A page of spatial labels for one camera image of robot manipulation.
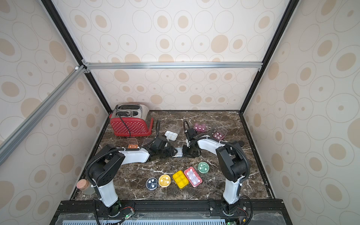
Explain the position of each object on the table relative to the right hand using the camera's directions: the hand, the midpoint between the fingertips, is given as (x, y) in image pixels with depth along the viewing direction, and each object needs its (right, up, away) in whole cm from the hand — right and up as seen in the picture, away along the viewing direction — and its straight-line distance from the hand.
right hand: (189, 155), depth 93 cm
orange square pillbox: (-39, +8, +4) cm, 40 cm away
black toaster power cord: (-42, +19, 0) cm, 46 cm away
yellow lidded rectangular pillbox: (-5, -12, -10) cm, 17 cm away
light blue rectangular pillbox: (-6, +1, +1) cm, 7 cm away
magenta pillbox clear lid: (+24, +12, +9) cm, 28 cm away
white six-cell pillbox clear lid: (-30, +8, +9) cm, 32 cm away
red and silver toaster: (-39, +23, 0) cm, 46 cm away
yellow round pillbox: (-15, -13, -10) cm, 22 cm away
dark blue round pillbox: (-22, -14, -12) cm, 29 cm away
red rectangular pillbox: (+2, -11, -10) cm, 15 cm away
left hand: (-6, +2, -2) cm, 7 cm away
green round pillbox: (+9, -7, -6) cm, 13 cm away
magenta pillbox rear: (+9, +17, +15) cm, 25 cm away
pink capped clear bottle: (-55, -12, -20) cm, 60 cm away
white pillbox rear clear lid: (-11, +17, +16) cm, 26 cm away
